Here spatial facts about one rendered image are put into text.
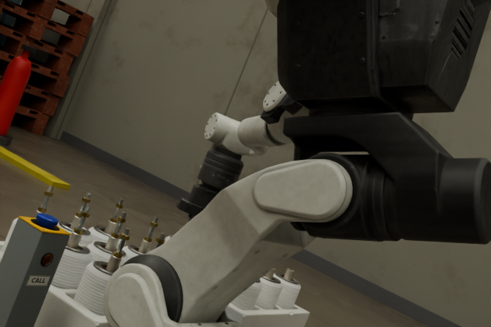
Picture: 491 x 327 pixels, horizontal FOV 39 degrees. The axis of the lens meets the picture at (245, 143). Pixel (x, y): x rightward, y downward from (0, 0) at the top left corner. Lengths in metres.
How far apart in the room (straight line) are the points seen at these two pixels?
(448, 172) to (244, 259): 0.32
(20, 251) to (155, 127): 3.92
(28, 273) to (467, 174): 0.76
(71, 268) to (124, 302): 0.37
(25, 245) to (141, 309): 0.30
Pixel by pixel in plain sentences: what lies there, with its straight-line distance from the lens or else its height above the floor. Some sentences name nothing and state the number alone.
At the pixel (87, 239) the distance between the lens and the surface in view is 1.62.
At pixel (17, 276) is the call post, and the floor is 0.22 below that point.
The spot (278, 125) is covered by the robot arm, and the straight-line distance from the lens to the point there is 1.32.
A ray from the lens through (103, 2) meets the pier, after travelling 5.72.
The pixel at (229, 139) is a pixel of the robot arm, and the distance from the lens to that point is 1.53.
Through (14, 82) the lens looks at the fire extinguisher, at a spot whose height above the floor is 0.38.
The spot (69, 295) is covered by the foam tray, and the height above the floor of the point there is 0.17.
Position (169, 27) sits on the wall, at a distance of 5.34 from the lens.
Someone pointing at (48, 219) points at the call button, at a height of 0.33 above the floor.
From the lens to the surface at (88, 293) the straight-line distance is 1.39.
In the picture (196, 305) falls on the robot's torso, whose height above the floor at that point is 0.33.
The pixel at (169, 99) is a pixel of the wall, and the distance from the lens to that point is 5.14.
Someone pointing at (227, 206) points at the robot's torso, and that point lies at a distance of 1.03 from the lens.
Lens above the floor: 0.60
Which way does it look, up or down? 1 degrees down
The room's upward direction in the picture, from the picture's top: 22 degrees clockwise
